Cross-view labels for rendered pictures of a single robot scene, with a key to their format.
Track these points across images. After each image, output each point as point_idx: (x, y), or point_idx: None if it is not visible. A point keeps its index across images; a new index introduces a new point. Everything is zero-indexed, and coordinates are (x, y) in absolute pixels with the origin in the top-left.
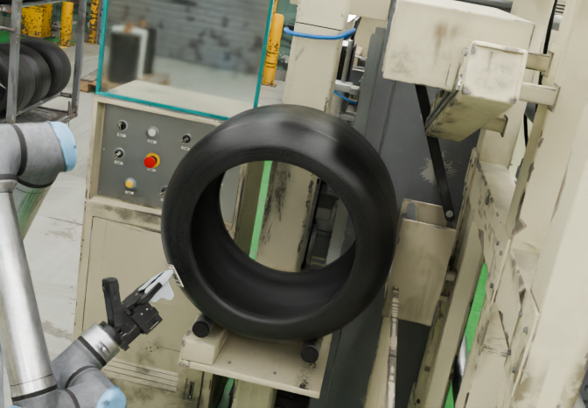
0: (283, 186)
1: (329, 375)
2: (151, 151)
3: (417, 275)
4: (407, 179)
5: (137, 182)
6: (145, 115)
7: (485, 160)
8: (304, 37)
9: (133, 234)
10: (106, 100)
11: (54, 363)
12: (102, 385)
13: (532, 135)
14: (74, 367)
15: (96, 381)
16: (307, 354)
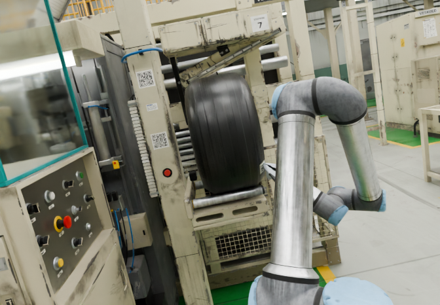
0: (175, 141)
1: (159, 260)
2: (55, 216)
3: None
4: (133, 138)
5: (59, 256)
6: (38, 184)
7: None
8: (161, 50)
9: (92, 296)
10: (26, 182)
11: (338, 204)
12: (336, 188)
13: (250, 55)
14: (336, 196)
15: (336, 190)
16: None
